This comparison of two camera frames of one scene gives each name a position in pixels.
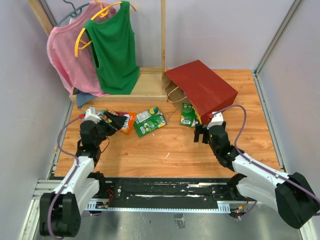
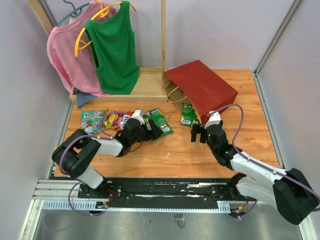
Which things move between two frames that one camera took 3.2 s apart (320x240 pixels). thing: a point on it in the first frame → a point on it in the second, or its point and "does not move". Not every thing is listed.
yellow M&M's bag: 198,120 does not move
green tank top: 113,42 does not move
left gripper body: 104,129 → 144,135
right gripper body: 216,149 does not move
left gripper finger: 117,121 → 155,132
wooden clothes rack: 152,86 does not move
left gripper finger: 117,124 → 149,125
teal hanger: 76,12 does not move
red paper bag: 194,84 does not move
